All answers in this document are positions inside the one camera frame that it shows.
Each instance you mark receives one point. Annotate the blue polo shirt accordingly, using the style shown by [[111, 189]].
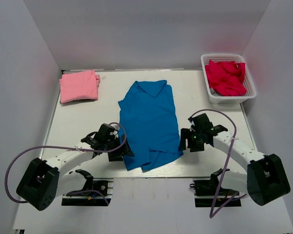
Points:
[[148, 118]]

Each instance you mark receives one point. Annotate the white plastic basket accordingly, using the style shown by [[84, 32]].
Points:
[[248, 82]]

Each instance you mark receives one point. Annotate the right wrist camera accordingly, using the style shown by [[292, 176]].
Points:
[[200, 122]]

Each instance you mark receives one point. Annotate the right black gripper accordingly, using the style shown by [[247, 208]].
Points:
[[192, 142]]

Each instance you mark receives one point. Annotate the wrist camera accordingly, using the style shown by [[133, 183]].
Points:
[[200, 122], [105, 132]]

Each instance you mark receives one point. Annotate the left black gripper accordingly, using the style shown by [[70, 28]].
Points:
[[117, 151]]

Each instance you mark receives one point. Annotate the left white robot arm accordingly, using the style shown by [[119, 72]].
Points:
[[44, 180]]

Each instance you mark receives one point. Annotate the crumpled red t shirt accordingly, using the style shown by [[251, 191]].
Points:
[[226, 78]]

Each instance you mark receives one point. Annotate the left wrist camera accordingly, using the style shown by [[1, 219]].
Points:
[[105, 132]]

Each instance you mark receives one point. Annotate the folded pink t shirt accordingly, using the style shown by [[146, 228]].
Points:
[[79, 86]]

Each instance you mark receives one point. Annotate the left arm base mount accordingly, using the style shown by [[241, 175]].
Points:
[[99, 194]]

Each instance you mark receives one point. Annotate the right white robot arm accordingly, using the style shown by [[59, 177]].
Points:
[[264, 179]]

